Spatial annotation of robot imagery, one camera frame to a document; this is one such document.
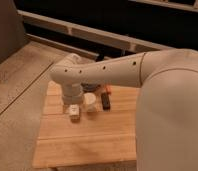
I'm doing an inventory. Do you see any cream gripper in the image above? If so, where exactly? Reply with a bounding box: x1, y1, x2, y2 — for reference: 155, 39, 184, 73
61, 84, 83, 105

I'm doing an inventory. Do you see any dark ceramic bowl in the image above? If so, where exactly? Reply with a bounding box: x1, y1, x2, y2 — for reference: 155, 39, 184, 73
81, 84, 100, 92

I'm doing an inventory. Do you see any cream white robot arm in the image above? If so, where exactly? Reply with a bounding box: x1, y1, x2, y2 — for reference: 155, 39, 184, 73
50, 49, 198, 171

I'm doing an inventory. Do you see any white cup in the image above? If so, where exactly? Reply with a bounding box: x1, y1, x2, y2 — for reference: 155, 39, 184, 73
84, 93, 96, 112

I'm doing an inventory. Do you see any black rectangular remote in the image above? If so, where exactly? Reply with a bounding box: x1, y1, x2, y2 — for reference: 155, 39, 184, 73
101, 93, 110, 110

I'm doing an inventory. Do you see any wooden board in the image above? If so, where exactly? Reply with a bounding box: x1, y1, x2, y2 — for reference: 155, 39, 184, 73
33, 82, 138, 168

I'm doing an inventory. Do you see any grey cabinet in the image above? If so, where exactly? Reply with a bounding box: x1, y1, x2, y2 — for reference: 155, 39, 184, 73
0, 0, 28, 63

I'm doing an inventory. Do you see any orange handled tool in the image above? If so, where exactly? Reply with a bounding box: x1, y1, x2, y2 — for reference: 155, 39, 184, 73
105, 85, 111, 94

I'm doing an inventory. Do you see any white metal rail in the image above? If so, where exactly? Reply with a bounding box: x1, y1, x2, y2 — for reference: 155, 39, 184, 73
18, 10, 170, 53

